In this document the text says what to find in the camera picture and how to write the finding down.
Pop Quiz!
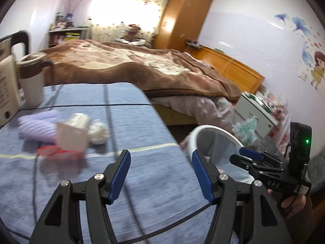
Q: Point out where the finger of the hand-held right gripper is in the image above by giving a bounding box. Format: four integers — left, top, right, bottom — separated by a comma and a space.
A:
239, 147, 286, 169
230, 155, 285, 177

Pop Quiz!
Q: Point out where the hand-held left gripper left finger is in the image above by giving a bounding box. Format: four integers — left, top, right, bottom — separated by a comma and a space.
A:
30, 149, 131, 244

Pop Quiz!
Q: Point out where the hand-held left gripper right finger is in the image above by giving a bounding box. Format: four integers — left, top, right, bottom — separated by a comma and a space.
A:
192, 150, 294, 244

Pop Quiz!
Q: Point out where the white trash bin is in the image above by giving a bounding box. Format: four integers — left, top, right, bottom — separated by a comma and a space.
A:
187, 124, 257, 183

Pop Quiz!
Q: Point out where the small white tissue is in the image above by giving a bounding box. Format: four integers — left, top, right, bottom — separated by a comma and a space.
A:
88, 119, 109, 145

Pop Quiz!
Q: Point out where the beige paper bag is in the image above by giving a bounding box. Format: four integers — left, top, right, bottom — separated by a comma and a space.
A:
54, 121, 88, 151

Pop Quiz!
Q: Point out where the clear red-edged plastic wrapper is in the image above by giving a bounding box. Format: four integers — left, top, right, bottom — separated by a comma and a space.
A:
36, 144, 85, 161

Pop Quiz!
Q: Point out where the white foam fruit net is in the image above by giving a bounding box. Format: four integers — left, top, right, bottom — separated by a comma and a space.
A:
67, 112, 90, 130

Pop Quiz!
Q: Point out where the person's right forearm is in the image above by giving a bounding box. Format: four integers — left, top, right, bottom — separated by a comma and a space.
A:
284, 196, 318, 244

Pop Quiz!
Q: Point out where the person's right hand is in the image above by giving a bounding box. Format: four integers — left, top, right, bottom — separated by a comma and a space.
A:
268, 188, 306, 220

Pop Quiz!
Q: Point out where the green patterned plastic bag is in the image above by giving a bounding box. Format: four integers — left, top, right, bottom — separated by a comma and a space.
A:
234, 115, 259, 146

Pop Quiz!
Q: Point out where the grey chair cushion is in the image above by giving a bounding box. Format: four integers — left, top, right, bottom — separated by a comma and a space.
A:
308, 155, 325, 194

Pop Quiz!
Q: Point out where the white storage rack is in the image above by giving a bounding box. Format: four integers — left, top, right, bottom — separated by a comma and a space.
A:
269, 112, 292, 155

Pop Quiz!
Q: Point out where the white nightstand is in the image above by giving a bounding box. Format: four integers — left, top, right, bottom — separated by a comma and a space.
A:
234, 91, 282, 138

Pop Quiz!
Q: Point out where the pile of small boxes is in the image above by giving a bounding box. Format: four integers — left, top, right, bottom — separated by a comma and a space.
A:
250, 86, 290, 122

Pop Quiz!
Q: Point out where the pink bed sheet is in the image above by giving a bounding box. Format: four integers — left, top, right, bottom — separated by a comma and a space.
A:
150, 94, 236, 133

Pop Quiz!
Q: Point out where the wooden headboard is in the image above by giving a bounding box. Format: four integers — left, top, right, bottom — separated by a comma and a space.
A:
189, 45, 266, 94

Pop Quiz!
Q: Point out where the brown bed blanket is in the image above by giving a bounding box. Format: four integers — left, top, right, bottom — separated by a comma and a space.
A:
38, 39, 242, 102

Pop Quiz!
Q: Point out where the white and brown mug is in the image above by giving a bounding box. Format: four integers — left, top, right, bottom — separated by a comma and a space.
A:
16, 52, 55, 108

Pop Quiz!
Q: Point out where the brown teddy bear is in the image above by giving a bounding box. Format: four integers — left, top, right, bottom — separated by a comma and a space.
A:
118, 24, 143, 44

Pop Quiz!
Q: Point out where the white electric kettle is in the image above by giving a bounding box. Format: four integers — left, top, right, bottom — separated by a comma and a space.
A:
0, 30, 29, 127

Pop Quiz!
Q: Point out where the cluttered desk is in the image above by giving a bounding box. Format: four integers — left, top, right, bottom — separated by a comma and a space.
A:
48, 27, 90, 47

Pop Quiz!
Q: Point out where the wooden wardrobe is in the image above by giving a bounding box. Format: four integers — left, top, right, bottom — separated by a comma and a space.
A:
152, 0, 214, 52

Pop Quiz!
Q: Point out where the patterned window curtain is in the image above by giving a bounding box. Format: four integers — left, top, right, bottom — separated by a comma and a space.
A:
88, 0, 173, 42

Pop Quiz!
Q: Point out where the vase with purple branches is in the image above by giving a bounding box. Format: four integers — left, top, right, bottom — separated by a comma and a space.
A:
61, 0, 89, 28

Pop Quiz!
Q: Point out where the cartoon wall sticker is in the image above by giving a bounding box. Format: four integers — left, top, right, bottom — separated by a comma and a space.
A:
274, 13, 325, 90

